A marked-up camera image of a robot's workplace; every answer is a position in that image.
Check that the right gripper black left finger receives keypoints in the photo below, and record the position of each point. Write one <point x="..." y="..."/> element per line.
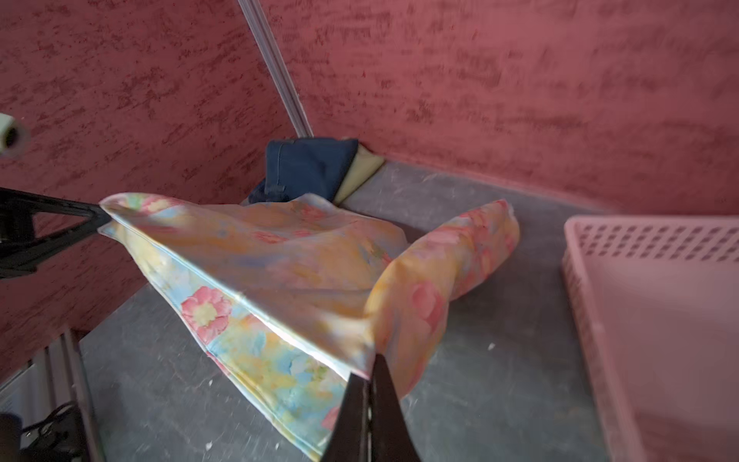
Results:
<point x="350" y="438"/>

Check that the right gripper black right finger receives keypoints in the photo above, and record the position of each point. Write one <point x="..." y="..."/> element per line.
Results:
<point x="389" y="436"/>

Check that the pastel patterned cloth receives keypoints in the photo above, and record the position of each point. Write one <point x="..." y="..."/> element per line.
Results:
<point x="291" y="299"/>

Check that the olive green skirt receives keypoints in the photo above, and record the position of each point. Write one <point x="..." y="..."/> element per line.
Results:
<point x="364" y="165"/>

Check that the blue denim skirt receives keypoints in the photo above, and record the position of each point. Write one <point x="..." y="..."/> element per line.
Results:
<point x="304" y="166"/>

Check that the pink plastic basket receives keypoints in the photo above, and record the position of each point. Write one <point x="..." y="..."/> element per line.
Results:
<point x="655" y="302"/>

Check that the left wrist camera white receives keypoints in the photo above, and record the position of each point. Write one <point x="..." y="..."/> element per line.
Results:
<point x="12" y="136"/>

